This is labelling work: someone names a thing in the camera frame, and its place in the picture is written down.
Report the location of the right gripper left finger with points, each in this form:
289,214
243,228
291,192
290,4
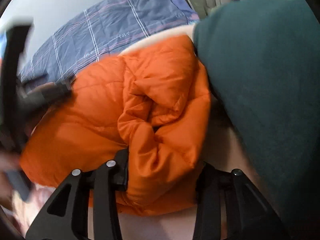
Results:
65,213

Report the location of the person left hand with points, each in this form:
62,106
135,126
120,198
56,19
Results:
9,162

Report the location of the dark green folded garment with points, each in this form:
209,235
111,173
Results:
262,58

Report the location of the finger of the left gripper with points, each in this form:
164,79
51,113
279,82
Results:
48,93

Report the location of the green pillow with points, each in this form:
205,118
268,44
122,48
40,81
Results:
199,7

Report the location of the blue plaid duvet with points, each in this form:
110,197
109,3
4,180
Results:
105,28

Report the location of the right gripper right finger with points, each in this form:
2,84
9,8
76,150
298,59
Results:
248,214

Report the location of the orange puffer jacket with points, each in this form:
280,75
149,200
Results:
155,102

